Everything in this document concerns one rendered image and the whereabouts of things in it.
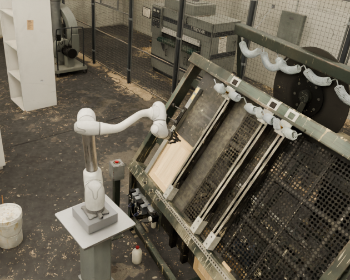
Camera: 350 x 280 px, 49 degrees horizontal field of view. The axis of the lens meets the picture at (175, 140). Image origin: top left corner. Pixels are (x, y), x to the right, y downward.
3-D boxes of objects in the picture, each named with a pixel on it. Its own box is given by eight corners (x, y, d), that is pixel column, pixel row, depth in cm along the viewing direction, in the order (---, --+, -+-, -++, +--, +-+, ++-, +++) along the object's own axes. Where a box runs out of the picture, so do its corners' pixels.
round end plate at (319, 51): (261, 119, 368) (280, 35, 328) (266, 118, 370) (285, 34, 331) (327, 161, 309) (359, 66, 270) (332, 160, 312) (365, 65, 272)
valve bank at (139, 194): (123, 203, 379) (124, 183, 367) (136, 199, 386) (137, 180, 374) (145, 236, 342) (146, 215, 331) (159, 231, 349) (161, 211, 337)
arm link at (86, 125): (100, 124, 284) (98, 115, 296) (74, 123, 279) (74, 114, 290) (98, 139, 290) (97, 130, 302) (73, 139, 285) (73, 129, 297)
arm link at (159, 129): (169, 138, 307) (169, 122, 311) (160, 133, 294) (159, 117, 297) (158, 140, 312) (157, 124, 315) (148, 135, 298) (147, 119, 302)
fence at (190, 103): (147, 171, 375) (144, 170, 373) (200, 88, 358) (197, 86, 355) (149, 174, 372) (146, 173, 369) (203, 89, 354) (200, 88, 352)
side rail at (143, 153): (141, 160, 398) (133, 157, 390) (198, 67, 378) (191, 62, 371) (143, 163, 393) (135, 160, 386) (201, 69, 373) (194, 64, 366)
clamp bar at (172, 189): (167, 195, 345) (147, 189, 330) (241, 80, 324) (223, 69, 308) (172, 201, 338) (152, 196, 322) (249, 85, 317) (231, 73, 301)
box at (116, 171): (108, 175, 386) (108, 160, 377) (119, 173, 392) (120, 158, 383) (113, 182, 377) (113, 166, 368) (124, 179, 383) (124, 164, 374)
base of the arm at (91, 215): (91, 223, 312) (91, 218, 309) (80, 207, 327) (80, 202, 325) (111, 215, 322) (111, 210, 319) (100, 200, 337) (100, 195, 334)
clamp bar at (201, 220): (194, 228, 312) (173, 223, 296) (279, 103, 290) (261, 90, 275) (200, 236, 304) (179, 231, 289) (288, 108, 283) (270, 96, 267)
